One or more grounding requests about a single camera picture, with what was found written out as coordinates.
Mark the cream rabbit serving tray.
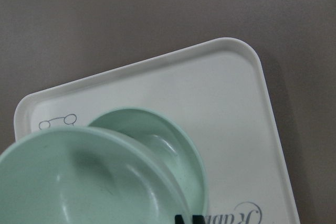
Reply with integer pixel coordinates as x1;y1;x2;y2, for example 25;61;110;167
14;38;300;223

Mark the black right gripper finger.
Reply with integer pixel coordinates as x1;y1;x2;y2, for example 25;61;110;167
174;208;204;224

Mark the green bowl on tray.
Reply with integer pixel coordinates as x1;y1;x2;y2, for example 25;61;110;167
89;107;208;215

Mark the green bowl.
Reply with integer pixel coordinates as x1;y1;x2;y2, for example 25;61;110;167
89;107;208;215
1;127;191;223

